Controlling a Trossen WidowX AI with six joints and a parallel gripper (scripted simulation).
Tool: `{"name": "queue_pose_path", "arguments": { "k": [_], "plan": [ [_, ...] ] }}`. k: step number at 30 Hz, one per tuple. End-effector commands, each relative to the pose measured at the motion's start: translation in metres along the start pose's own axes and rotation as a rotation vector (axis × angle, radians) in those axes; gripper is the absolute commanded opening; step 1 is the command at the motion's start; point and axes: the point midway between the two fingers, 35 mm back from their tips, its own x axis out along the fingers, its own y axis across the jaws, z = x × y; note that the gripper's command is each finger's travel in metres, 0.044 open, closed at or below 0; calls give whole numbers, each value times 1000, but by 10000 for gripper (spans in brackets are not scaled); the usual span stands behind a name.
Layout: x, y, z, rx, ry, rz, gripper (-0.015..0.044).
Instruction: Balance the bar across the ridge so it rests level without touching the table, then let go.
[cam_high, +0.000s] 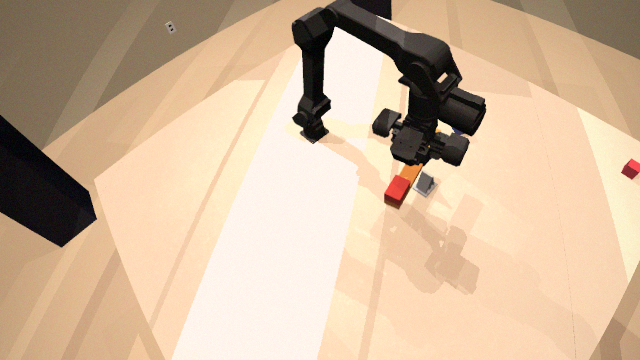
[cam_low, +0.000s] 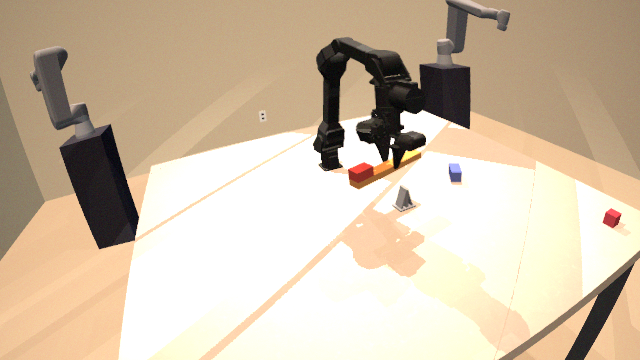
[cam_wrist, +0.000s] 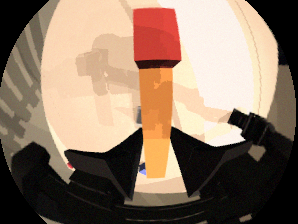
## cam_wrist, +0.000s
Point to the blue rectangular block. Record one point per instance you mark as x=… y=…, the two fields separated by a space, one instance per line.
x=143 y=169

